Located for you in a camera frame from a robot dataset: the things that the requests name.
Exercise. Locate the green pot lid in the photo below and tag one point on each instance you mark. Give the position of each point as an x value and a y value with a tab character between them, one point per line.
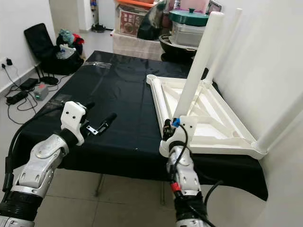
190	16

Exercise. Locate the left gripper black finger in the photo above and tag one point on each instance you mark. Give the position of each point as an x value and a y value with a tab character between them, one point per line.
89	105
108	121

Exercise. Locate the black plastic bag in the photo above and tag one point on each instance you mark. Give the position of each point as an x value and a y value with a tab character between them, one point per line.
150	23

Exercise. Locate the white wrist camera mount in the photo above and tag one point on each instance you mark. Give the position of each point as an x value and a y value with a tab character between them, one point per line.
184	127
74	118

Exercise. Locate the red cloth item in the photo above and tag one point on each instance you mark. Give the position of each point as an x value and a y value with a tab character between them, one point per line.
77	40

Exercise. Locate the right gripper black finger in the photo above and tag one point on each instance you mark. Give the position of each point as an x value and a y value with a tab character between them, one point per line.
166	126

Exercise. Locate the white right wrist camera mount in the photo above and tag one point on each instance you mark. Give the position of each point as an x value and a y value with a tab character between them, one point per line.
184	127

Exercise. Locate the black tablecloth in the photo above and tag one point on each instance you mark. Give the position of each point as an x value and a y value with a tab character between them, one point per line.
104	90

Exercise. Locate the grey printed box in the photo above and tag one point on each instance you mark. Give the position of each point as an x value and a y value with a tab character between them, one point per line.
214	7

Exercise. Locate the pink box red lid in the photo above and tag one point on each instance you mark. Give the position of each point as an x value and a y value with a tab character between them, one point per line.
193	4

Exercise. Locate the clear tape cross patch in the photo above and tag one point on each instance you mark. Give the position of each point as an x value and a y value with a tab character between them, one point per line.
59	101

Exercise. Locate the black wall plug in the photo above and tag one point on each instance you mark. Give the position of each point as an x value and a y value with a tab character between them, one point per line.
8	63

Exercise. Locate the grey metal table leg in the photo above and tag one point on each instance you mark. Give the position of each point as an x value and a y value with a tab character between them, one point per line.
99	184
163	191

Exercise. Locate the beige cloth covered stand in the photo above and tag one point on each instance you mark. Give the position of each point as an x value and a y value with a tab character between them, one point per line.
135	47

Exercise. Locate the black wok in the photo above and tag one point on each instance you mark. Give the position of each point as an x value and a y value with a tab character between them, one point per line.
177	52

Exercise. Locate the clear plastic storage box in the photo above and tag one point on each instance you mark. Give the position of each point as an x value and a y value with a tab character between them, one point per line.
187	34

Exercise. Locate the clear plastic bag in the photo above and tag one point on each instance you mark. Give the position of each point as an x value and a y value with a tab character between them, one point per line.
65	52

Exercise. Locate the black antenna router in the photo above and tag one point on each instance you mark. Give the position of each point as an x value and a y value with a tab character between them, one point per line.
49	81

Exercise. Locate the black floor stand base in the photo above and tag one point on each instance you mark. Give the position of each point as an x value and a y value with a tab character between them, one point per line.
98	28

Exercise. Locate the orange lidded storage box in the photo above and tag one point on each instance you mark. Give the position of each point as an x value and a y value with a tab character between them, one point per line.
130	21

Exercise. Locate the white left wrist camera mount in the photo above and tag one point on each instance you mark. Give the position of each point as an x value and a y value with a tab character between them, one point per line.
74	118

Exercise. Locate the white plastic children table top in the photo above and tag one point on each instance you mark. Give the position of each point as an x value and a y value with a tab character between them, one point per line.
213	132

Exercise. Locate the clear tape strip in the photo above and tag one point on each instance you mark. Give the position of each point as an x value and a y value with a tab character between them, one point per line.
97	65

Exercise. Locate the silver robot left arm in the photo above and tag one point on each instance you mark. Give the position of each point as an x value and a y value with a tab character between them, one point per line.
42	170

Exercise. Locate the grey power box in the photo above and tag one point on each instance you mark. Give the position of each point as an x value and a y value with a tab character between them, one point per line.
41	91

